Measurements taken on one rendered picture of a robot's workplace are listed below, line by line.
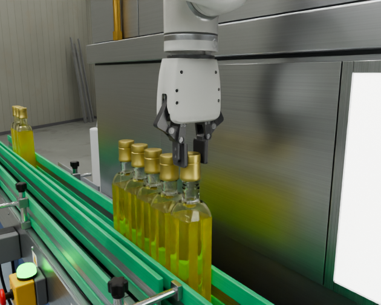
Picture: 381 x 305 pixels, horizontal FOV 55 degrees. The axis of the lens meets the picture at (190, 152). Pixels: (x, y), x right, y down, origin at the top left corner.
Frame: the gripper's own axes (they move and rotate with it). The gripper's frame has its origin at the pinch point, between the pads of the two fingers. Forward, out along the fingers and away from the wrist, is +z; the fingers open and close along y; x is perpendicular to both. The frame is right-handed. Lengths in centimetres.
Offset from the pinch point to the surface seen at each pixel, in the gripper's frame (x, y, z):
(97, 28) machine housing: -71, -15, -27
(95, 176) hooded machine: -240, -82, 72
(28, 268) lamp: -39, 19, 32
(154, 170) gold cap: -10.0, 0.9, 5.2
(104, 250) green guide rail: -23.7, 5.8, 25.6
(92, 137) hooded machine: -241, -81, 39
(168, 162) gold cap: -4.5, 1.4, 2.4
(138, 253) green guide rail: -11.3, 4.2, 21.5
